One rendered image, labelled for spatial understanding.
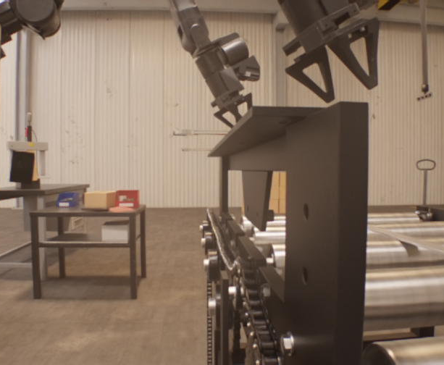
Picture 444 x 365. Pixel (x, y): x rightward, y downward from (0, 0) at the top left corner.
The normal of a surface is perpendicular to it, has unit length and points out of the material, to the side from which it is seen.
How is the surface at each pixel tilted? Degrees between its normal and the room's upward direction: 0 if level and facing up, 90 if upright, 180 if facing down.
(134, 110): 90
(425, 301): 82
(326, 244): 90
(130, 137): 90
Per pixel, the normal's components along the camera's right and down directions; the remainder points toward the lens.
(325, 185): -1.00, 0.00
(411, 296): 0.07, -0.30
